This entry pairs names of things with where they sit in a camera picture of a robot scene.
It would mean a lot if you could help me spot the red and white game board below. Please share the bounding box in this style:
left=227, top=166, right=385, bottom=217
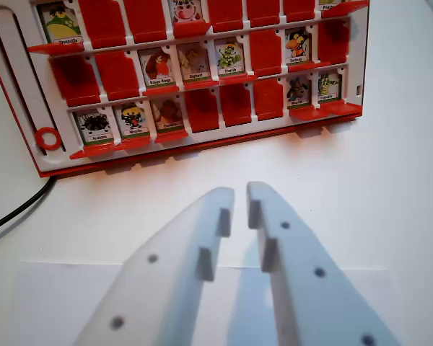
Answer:
left=0, top=0, right=371, bottom=179

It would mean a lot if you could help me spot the black cable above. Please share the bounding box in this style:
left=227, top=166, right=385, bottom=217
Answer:
left=0, top=174, right=57, bottom=239

